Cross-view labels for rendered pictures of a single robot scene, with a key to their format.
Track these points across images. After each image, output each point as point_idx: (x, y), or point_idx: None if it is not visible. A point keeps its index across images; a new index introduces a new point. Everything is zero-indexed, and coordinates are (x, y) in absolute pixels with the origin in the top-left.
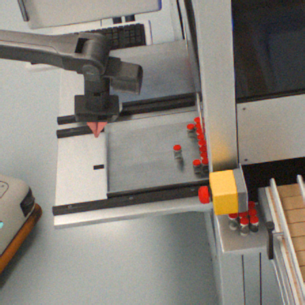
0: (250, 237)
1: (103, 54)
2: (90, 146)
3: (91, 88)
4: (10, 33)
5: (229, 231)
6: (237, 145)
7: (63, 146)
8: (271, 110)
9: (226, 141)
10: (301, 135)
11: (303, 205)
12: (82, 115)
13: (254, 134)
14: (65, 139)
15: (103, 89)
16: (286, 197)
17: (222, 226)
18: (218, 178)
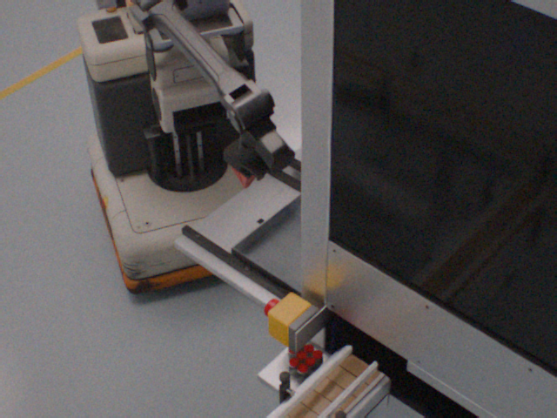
0: (293, 382)
1: (250, 111)
2: (279, 199)
3: (241, 137)
4: (203, 44)
5: (285, 362)
6: (326, 284)
7: (260, 183)
8: (359, 272)
9: (316, 273)
10: (385, 320)
11: (354, 393)
12: (228, 156)
13: (342, 285)
14: (270, 178)
15: (251, 144)
16: (352, 374)
17: (285, 354)
18: (291, 301)
